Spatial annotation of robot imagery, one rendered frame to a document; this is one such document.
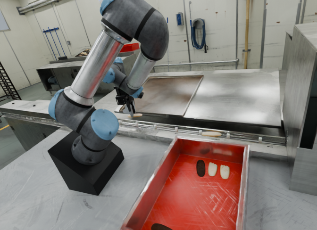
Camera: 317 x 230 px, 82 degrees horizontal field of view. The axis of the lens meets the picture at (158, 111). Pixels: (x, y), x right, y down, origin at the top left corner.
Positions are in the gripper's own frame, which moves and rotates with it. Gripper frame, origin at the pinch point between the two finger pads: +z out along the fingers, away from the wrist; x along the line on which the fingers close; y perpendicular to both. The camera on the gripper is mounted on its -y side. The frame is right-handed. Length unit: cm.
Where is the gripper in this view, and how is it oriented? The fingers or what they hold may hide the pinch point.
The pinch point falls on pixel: (134, 113)
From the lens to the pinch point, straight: 116.8
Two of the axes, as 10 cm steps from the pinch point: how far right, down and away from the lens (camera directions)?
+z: 1.9, 8.7, 4.5
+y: -9.7, 0.8, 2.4
